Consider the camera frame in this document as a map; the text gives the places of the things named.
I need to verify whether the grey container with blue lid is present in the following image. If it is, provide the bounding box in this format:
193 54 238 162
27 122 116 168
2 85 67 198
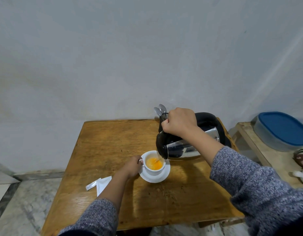
253 111 303 152

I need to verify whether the white ceramic cup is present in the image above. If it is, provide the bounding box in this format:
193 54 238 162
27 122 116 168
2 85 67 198
139 150 166 176

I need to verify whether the black mesh cutlery holder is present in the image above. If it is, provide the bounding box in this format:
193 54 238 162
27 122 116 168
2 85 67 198
158 112 169 133

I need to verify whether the white paper sachet strip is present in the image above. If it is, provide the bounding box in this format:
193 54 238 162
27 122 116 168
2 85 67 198
85 178 102 191

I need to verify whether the person's left hand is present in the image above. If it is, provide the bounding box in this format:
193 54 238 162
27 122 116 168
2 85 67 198
123 155 144 179

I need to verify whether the torn white paper sachet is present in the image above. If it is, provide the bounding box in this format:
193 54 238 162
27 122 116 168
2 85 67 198
96 176 112 197

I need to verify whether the black kettle base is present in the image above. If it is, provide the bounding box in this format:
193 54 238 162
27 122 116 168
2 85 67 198
217 118 232 148

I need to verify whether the steel electric kettle black handle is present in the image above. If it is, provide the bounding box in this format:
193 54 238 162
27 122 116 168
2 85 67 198
156 112 226 161

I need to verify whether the brown striped figurine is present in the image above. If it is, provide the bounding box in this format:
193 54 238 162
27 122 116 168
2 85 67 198
293 149 303 169

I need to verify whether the light wooden side table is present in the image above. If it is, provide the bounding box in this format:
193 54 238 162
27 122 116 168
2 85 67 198
231 122 303 190

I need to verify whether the person's left forearm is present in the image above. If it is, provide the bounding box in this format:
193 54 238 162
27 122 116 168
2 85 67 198
58 169 132 236

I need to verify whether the person's right forearm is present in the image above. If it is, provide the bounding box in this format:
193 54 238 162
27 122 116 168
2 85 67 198
185 127 303 236

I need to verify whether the person's right hand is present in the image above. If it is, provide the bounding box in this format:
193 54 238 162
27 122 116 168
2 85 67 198
161 107 199 138

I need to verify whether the orange tea liquid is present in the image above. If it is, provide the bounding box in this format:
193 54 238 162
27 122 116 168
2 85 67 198
146 157 163 171

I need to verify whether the white ceramic saucer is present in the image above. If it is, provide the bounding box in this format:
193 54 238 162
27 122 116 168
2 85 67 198
138 158 171 184

